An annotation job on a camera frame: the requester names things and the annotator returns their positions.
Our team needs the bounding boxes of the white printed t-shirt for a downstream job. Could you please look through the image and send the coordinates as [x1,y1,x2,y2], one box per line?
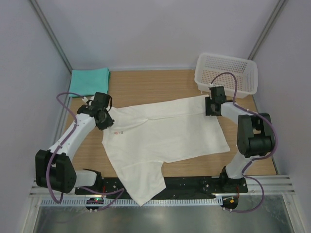
[102,96,230,205]

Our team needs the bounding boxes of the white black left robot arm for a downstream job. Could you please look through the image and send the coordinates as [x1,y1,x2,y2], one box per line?
[35,92,114,194]

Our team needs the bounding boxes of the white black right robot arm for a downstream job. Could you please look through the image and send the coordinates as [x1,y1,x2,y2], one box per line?
[205,85,276,193]

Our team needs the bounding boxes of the folded teal t-shirt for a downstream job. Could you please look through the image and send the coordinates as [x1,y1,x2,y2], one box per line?
[69,68,110,96]

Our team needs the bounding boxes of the white perforated plastic basket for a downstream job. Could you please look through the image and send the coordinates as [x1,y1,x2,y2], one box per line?
[194,53,258,99]

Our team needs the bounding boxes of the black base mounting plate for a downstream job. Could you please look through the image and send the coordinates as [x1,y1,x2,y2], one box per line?
[87,176,248,199]

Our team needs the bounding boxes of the left base electronics board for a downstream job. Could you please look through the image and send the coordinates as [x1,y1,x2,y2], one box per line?
[86,197,104,212]

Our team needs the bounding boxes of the base electronics board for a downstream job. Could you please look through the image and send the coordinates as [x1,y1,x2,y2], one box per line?
[221,196,239,211]
[86,197,104,212]

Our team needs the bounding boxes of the right base electronics board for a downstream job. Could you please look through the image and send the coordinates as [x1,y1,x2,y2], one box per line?
[221,196,239,211]

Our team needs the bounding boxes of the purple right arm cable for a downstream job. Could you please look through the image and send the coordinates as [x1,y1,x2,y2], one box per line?
[209,72,279,214]

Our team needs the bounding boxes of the aluminium frame rail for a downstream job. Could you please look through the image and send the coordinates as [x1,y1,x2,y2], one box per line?
[29,175,295,197]

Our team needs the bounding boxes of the white slotted cable duct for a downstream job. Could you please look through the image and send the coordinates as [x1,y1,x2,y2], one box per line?
[40,196,223,207]

